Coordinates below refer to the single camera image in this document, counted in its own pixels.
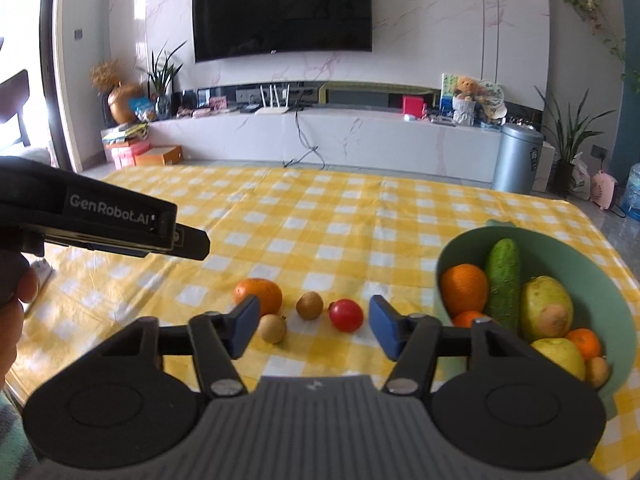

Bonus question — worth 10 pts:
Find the red cherry tomato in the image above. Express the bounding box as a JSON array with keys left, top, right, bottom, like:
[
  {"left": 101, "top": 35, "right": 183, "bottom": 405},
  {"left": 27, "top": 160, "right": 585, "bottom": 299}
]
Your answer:
[{"left": 328, "top": 298, "right": 365, "bottom": 333}]

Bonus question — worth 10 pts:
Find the large green-yellow pear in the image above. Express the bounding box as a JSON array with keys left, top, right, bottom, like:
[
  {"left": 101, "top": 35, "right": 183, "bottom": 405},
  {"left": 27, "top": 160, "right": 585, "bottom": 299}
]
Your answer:
[{"left": 520, "top": 276, "right": 575, "bottom": 343}]

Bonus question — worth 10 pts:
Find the hanging green vine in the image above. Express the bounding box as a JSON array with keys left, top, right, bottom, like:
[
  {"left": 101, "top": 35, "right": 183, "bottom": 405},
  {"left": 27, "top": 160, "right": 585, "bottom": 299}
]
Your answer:
[{"left": 560, "top": 0, "right": 628, "bottom": 81}]

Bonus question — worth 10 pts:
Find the white side box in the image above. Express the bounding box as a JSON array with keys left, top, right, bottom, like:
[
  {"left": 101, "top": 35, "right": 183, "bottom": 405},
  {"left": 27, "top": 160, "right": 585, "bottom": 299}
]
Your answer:
[{"left": 532, "top": 140, "right": 557, "bottom": 192}]

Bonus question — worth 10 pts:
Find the orange mandarin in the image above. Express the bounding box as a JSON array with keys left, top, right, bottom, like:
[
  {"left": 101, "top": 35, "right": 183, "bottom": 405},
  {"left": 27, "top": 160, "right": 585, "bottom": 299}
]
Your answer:
[
  {"left": 452, "top": 310, "right": 493, "bottom": 330},
  {"left": 439, "top": 263, "right": 489, "bottom": 318},
  {"left": 566, "top": 328, "right": 602, "bottom": 361},
  {"left": 234, "top": 278, "right": 283, "bottom": 317}
]

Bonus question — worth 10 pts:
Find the person's left hand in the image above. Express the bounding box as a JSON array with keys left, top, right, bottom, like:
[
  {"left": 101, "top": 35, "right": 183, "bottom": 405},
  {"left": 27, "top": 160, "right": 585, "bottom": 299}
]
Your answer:
[{"left": 0, "top": 252, "right": 40, "bottom": 391}]

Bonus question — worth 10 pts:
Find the orange shoebox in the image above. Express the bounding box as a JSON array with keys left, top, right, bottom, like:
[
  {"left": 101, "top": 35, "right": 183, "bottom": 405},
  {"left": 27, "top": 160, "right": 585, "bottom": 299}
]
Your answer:
[{"left": 134, "top": 145, "right": 183, "bottom": 167}]

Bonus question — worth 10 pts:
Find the silver trash can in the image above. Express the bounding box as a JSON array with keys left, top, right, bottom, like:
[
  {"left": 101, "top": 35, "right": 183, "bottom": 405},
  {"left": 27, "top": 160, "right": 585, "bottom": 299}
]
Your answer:
[{"left": 491, "top": 122, "right": 545, "bottom": 195}]

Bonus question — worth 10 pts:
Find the potted plant in glass vase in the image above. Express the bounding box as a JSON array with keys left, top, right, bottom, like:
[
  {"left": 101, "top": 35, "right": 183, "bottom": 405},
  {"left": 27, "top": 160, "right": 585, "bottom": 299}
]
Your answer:
[{"left": 137, "top": 40, "right": 188, "bottom": 118}]

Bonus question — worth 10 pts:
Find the green cucumber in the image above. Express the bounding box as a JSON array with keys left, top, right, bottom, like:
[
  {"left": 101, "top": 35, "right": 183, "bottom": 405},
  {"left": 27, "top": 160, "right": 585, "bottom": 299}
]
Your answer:
[{"left": 484, "top": 238, "right": 522, "bottom": 331}]

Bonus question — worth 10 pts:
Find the yellow checked tablecloth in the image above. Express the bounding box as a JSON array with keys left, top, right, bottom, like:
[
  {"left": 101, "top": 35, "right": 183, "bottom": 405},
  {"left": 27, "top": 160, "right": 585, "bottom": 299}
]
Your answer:
[{"left": 10, "top": 164, "right": 640, "bottom": 480}]

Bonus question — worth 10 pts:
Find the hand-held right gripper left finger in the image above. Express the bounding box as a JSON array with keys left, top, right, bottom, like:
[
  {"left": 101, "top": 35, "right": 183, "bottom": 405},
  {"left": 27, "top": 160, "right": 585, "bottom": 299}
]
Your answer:
[{"left": 102, "top": 294, "right": 262, "bottom": 397}]

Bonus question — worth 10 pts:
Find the gold vase with dried flowers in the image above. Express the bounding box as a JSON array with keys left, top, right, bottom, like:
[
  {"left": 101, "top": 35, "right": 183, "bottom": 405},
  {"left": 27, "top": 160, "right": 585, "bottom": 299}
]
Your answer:
[{"left": 90, "top": 59, "right": 146, "bottom": 126}]

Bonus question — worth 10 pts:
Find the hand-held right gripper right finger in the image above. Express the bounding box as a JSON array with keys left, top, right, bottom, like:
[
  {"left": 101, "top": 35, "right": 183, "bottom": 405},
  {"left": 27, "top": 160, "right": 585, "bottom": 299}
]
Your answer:
[{"left": 369, "top": 294, "right": 532, "bottom": 395}]

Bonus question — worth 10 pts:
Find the green picture card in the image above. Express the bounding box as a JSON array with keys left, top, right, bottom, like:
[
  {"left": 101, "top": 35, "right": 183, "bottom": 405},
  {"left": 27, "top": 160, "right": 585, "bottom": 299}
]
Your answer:
[{"left": 441, "top": 72, "right": 463, "bottom": 111}]

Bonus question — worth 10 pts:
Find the blue water jug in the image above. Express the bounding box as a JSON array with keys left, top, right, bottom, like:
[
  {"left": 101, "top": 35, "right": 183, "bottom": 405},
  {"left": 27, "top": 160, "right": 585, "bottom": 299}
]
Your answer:
[{"left": 625, "top": 162, "right": 640, "bottom": 221}]

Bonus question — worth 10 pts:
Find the round decorative fan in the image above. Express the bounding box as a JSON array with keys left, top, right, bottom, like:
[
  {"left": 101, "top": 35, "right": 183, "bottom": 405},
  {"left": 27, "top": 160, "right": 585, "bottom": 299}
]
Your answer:
[{"left": 475, "top": 79, "right": 507, "bottom": 111}]

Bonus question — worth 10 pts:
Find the brown longan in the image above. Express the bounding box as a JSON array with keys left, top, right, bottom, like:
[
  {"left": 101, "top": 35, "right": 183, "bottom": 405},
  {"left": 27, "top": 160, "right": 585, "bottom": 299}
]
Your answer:
[
  {"left": 585, "top": 356, "right": 612, "bottom": 388},
  {"left": 296, "top": 291, "right": 324, "bottom": 321},
  {"left": 257, "top": 314, "right": 288, "bottom": 345}
]

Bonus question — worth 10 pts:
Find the dark wooden chair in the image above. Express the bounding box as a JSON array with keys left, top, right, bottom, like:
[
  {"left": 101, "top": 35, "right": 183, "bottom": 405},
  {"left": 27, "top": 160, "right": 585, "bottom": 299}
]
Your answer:
[{"left": 0, "top": 70, "right": 31, "bottom": 153}]

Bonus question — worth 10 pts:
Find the potted long-leaf plant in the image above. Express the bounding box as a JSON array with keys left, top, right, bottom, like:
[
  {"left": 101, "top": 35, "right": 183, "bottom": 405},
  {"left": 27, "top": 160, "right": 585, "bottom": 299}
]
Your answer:
[{"left": 535, "top": 85, "right": 618, "bottom": 196}]

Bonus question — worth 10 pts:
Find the small yellow pear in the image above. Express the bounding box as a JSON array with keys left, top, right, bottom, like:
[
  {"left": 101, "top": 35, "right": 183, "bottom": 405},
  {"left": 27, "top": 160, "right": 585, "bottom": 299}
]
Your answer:
[{"left": 530, "top": 337, "right": 587, "bottom": 382}]

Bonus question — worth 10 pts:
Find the white router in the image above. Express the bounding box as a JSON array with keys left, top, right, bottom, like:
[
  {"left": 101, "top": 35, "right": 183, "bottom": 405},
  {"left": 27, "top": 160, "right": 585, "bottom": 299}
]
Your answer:
[{"left": 255, "top": 82, "right": 292, "bottom": 115}]

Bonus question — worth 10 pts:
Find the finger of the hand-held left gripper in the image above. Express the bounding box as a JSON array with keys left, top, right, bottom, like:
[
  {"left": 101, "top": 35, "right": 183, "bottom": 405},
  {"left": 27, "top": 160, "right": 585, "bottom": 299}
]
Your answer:
[{"left": 172, "top": 224, "right": 211, "bottom": 262}]

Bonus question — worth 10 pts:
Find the green plastic bowl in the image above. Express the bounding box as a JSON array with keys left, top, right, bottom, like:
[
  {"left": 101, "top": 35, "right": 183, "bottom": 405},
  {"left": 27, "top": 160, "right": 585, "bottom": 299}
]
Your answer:
[{"left": 436, "top": 219, "right": 636, "bottom": 408}]

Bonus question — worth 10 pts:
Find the black television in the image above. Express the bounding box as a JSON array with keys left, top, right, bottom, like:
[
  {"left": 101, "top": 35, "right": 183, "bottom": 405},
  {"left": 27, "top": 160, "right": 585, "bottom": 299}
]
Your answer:
[{"left": 192, "top": 0, "right": 373, "bottom": 64}]

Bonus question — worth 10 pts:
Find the white marble TV cabinet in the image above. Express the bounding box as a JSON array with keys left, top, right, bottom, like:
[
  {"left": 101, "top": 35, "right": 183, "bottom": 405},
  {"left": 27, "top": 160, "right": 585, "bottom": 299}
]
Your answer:
[{"left": 147, "top": 80, "right": 546, "bottom": 183}]

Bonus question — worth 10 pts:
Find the white plastic bag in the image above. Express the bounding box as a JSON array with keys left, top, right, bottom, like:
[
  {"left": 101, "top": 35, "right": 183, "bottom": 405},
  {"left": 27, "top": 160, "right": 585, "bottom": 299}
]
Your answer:
[{"left": 570, "top": 152, "right": 593, "bottom": 201}]

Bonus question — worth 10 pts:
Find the pink pig heater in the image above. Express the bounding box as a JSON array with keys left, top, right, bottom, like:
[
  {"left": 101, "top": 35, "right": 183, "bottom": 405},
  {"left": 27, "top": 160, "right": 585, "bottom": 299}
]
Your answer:
[{"left": 590, "top": 170, "right": 618, "bottom": 210}]

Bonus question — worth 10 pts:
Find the black cable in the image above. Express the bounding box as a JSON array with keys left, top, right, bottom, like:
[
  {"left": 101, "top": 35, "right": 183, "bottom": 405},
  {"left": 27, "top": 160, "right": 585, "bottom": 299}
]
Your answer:
[{"left": 282, "top": 110, "right": 326, "bottom": 168}]

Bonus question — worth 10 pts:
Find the pink box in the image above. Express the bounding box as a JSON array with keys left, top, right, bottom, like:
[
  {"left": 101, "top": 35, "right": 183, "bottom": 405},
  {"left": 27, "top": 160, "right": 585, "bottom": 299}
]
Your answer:
[{"left": 104, "top": 140, "right": 151, "bottom": 171}]

